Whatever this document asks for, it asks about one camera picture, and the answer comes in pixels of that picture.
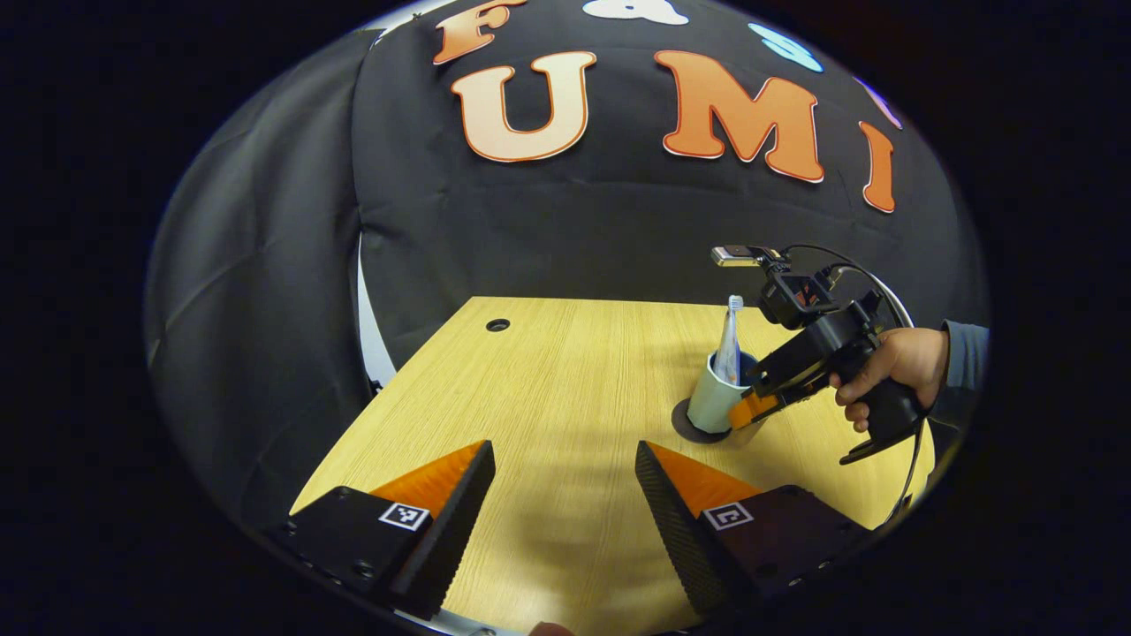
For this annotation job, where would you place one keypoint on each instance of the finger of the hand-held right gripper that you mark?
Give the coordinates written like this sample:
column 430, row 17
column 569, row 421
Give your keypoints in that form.
column 751, row 411

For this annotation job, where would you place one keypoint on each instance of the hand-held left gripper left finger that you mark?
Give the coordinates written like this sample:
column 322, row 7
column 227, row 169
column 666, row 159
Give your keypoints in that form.
column 451, row 539

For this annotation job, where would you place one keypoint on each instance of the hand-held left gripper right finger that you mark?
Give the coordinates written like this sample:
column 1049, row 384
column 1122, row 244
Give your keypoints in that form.
column 671, row 530

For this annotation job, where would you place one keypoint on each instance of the white toothpaste tube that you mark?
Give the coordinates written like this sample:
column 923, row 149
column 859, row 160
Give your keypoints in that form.
column 728, row 349

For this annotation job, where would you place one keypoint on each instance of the dark round coaster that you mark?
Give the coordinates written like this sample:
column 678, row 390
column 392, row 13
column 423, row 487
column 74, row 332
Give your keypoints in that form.
column 682, row 424

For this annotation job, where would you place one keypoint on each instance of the light wooden desktop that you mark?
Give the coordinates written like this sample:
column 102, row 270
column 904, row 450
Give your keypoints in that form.
column 574, row 389

